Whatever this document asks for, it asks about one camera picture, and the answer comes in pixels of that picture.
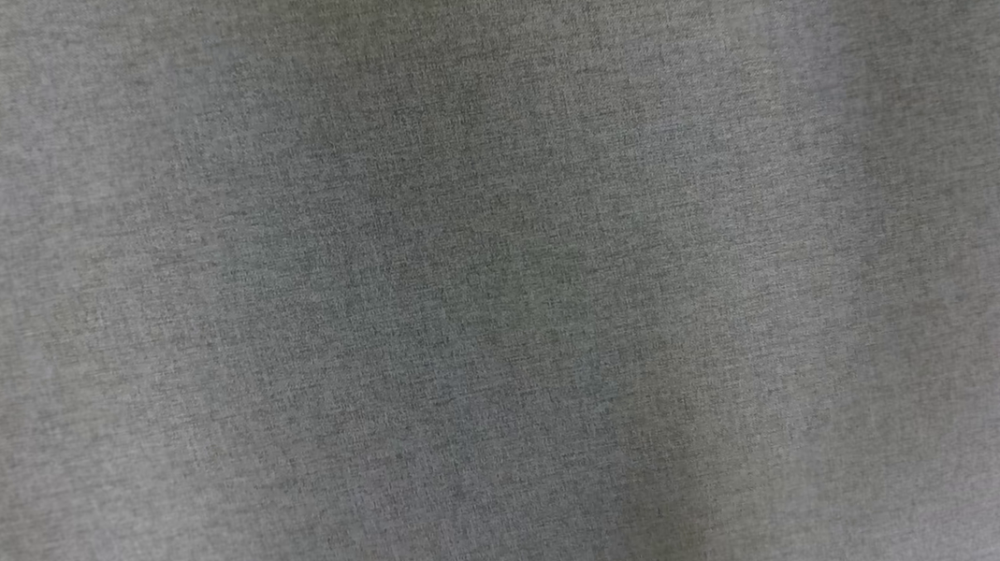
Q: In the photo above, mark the grey fabric sofa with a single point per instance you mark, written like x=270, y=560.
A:
x=500, y=280

